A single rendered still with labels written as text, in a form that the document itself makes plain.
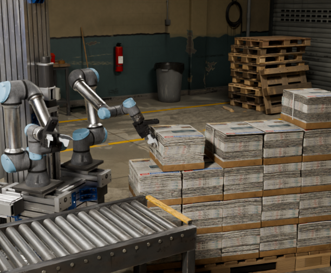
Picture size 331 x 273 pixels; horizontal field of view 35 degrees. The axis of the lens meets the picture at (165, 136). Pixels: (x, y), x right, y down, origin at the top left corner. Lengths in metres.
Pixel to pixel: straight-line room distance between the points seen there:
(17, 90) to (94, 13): 7.28
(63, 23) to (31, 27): 6.67
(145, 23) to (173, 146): 7.54
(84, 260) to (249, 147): 1.58
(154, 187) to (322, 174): 1.22
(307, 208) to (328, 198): 0.17
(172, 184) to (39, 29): 1.30
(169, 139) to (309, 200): 1.15
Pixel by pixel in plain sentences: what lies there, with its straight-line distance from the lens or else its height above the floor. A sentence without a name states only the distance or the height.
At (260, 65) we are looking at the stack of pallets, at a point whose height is 0.85.
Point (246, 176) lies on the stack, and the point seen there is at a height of 0.76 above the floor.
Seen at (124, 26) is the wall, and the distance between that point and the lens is 10.60.
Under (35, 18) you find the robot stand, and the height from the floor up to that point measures 1.80.
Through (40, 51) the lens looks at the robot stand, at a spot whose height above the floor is 1.60.
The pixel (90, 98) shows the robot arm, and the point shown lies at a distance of 3.52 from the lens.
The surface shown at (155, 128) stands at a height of 1.06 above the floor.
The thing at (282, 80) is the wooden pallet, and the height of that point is 0.56.
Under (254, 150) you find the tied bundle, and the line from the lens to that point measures 3.62.
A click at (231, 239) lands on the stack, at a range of 3.77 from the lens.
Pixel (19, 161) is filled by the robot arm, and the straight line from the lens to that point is 3.20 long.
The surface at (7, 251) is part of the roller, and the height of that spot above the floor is 0.79.
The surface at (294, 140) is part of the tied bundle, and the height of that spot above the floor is 1.00.
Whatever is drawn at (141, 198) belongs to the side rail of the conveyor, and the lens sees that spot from 3.10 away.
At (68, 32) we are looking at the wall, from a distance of 10.11.
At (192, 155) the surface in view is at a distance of 3.48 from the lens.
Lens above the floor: 1.89
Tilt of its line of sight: 14 degrees down
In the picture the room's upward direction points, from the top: straight up
